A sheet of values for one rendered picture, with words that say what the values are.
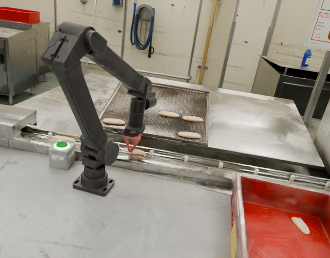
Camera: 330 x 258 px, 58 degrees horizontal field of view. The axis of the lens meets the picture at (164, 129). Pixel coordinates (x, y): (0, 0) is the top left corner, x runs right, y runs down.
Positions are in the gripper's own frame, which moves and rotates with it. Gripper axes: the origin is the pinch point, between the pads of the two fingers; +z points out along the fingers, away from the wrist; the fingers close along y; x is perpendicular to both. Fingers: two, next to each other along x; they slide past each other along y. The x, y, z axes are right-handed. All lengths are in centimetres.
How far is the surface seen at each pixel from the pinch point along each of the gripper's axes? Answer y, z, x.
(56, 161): -15.4, 4.1, 24.0
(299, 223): -23, 5, -60
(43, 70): 313, 57, 194
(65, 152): -15.5, -0.4, 20.7
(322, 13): 82, -63, -84
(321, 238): -27, 6, -66
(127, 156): -5.1, 2.1, 0.6
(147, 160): -5.9, 2.1, -7.3
